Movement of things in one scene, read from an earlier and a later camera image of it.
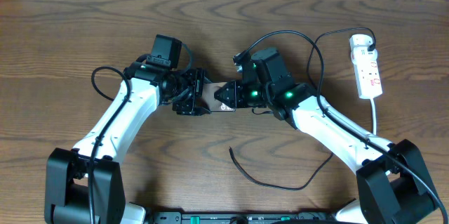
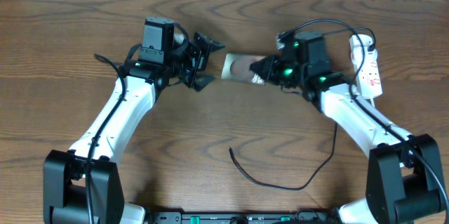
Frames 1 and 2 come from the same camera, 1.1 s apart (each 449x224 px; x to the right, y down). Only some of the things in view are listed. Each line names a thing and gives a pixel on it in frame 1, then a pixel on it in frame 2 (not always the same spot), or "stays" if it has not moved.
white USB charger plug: [359, 44] stays
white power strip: [363, 59] stays
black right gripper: [234, 88] -> [270, 62]
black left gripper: [193, 91] -> [196, 64]
